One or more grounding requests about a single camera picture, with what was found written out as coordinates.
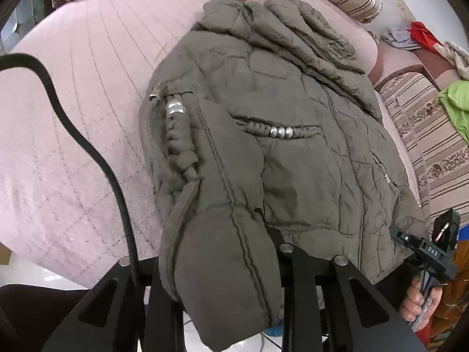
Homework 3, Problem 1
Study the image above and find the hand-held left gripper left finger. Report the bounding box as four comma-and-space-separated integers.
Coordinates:
42, 257, 187, 352

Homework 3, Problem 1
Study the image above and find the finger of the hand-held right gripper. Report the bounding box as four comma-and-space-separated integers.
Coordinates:
389, 224, 418, 254

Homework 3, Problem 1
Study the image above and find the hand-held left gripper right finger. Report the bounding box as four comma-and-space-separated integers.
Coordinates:
266, 225, 436, 352

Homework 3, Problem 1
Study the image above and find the olive hooded puffer jacket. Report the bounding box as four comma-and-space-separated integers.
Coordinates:
138, 0, 429, 351

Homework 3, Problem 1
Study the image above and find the person's right hand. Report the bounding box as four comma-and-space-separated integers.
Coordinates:
400, 275, 442, 332

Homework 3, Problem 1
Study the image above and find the wide striped floral cushion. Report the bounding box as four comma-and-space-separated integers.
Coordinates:
379, 71, 469, 228

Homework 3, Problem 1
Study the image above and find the green quilt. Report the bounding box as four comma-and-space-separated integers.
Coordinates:
438, 80, 469, 140

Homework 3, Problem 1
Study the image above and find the cream quilt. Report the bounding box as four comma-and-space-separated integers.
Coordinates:
434, 41, 469, 81

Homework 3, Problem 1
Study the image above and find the grey-blue cloth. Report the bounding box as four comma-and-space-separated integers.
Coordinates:
381, 27, 420, 51

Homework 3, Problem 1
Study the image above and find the red cloth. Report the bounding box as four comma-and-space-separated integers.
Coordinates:
408, 21, 444, 46

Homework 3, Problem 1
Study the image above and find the pink sofa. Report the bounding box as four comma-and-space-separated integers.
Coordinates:
0, 0, 469, 290

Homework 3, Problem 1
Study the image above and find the black cable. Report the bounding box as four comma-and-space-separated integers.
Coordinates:
0, 53, 143, 352

